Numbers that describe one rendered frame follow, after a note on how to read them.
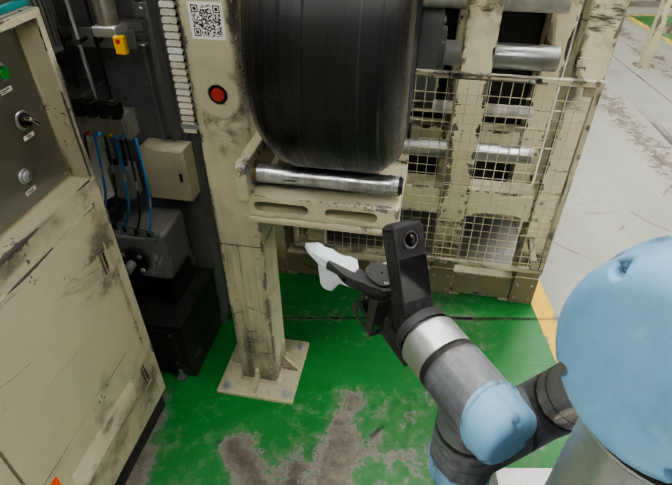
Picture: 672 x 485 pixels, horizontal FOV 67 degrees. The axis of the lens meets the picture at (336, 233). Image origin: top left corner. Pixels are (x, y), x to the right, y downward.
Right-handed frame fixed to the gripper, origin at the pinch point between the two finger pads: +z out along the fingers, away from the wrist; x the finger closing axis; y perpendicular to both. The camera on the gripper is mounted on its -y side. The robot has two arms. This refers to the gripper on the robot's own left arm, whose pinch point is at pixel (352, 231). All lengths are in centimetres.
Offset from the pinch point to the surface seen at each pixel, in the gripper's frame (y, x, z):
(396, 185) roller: 11.5, 27.4, 28.0
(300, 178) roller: 14.4, 9.9, 40.7
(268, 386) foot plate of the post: 104, 12, 55
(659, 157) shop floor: 69, 277, 108
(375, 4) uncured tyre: -26.3, 12.0, 23.3
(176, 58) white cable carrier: -5, -12, 65
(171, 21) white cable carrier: -13, -12, 65
